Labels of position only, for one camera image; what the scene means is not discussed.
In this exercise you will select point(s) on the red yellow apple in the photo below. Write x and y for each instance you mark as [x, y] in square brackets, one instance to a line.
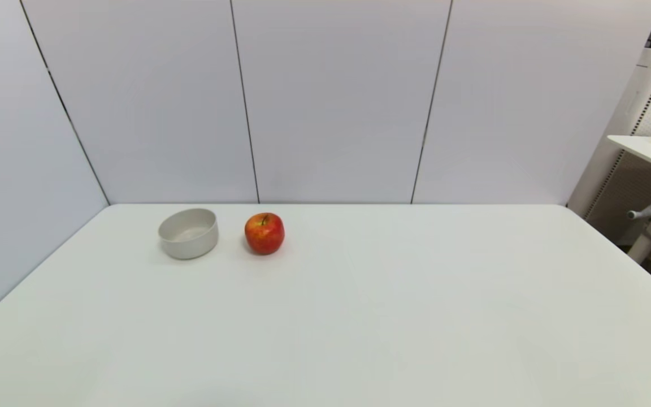
[264, 234]

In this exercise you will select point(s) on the white round bowl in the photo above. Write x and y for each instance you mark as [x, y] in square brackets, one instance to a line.
[189, 234]

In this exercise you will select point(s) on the white perforated cabinet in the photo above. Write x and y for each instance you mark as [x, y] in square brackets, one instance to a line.
[636, 102]

